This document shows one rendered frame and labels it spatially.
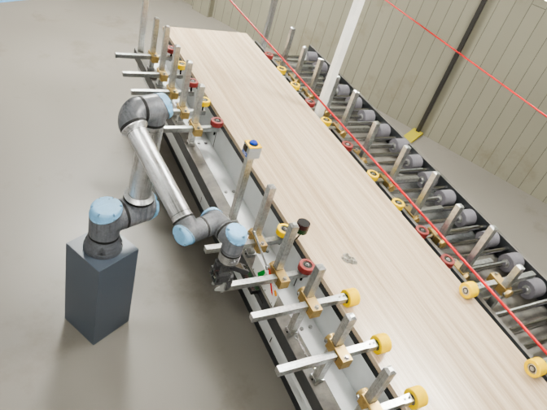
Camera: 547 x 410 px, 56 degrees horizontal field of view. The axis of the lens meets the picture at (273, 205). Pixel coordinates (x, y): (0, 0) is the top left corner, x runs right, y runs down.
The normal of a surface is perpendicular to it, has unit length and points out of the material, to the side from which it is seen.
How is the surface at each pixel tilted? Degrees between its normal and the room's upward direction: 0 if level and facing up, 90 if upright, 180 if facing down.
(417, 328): 0
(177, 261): 0
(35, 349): 0
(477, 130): 90
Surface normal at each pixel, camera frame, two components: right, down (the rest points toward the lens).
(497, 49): -0.58, 0.38
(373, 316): 0.25, -0.75
